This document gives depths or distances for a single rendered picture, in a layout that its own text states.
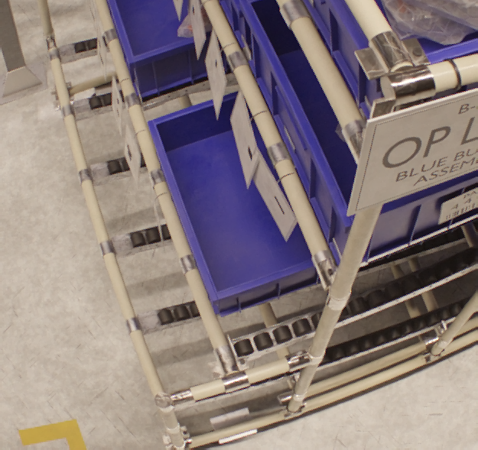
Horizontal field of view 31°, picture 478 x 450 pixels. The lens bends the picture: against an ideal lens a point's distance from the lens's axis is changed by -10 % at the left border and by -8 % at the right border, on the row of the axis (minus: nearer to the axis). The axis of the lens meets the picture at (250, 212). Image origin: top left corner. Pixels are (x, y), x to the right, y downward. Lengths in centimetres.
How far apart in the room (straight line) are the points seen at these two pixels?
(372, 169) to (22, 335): 169
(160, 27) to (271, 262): 59
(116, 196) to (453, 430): 118
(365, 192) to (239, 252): 76
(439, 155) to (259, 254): 79
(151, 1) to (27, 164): 85
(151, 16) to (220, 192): 47
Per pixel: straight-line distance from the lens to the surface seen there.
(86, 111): 221
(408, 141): 92
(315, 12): 109
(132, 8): 203
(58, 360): 246
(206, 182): 178
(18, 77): 277
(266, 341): 168
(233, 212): 176
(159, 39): 197
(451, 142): 97
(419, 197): 122
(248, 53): 152
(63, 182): 264
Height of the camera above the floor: 234
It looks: 66 degrees down
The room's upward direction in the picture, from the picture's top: 4 degrees clockwise
